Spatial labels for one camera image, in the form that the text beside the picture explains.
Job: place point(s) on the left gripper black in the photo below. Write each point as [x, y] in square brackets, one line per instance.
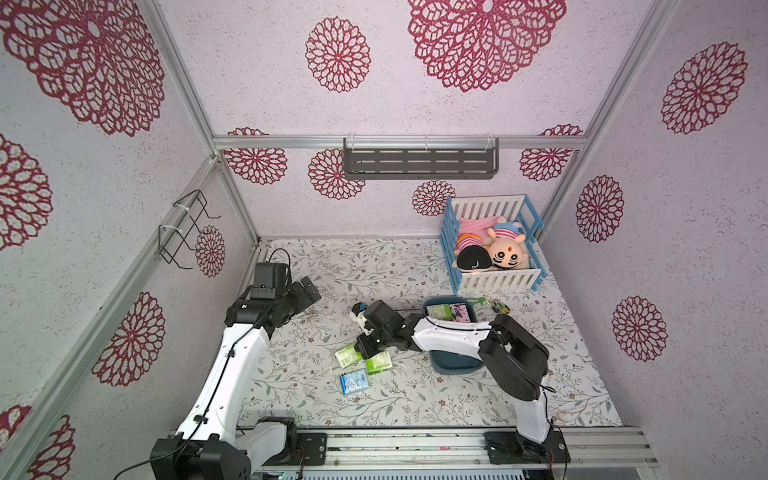
[304, 300]

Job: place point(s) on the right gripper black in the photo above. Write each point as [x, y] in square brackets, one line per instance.
[372, 327]

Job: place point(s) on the green tissue pack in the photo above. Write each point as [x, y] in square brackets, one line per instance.
[440, 312]
[379, 363]
[348, 356]

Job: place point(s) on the blue tissue pack bottom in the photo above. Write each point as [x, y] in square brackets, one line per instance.
[354, 382]

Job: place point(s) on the green tissue pack top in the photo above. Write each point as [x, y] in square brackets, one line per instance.
[440, 312]

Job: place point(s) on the pink kuromi pack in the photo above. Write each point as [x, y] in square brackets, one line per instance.
[460, 313]

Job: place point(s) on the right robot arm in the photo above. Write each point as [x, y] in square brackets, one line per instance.
[516, 360]

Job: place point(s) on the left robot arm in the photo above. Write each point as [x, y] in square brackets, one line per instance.
[209, 444]

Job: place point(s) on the teal storage box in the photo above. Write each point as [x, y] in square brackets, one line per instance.
[447, 363]

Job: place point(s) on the pink plush doll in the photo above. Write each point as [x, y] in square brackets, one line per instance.
[470, 250]

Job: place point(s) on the blue white toy crib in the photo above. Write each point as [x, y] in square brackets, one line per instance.
[515, 208]

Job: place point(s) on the green carabiner keychain figure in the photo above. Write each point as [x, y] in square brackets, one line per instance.
[487, 309]

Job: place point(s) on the black wire wall rack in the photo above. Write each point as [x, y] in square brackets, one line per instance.
[173, 237]

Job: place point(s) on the grey wall shelf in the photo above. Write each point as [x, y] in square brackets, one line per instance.
[423, 163]

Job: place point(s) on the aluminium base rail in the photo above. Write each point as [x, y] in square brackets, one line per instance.
[470, 448]

